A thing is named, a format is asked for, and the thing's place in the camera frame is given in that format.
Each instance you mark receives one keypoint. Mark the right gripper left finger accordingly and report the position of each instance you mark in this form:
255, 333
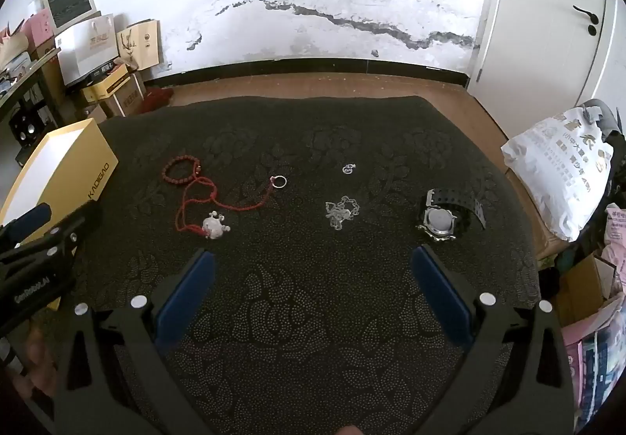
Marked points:
91, 379

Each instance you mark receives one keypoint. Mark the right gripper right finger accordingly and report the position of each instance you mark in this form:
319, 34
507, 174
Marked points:
514, 376

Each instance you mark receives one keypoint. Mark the black strap wristwatch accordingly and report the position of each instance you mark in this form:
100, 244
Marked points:
447, 213

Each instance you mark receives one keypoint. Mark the left hand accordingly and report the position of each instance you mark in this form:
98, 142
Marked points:
42, 373

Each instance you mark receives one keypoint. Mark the yellow white storage box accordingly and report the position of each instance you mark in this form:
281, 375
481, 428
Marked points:
70, 167

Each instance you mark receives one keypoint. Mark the black speaker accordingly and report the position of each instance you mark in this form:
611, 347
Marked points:
27, 125

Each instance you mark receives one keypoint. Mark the dark desk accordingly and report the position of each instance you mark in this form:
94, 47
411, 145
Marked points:
33, 76

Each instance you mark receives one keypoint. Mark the yellow cardboard box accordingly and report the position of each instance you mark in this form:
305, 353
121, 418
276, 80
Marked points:
112, 81

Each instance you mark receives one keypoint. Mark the red cloth on floor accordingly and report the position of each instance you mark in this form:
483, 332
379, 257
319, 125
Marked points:
156, 98

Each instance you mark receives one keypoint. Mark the white plastic bag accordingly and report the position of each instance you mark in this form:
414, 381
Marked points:
564, 164

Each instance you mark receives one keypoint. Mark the white paper shopping bag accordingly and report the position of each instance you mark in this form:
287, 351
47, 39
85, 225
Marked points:
86, 46

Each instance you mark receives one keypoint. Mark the pink box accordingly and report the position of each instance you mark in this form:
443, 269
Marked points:
38, 28

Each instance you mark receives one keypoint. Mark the beige paper shopping bag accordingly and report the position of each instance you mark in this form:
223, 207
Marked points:
138, 45

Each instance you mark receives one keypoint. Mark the small silver charm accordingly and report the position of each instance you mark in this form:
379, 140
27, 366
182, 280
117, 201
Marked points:
348, 169

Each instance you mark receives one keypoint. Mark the white door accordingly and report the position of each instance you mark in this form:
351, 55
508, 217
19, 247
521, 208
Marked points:
539, 57

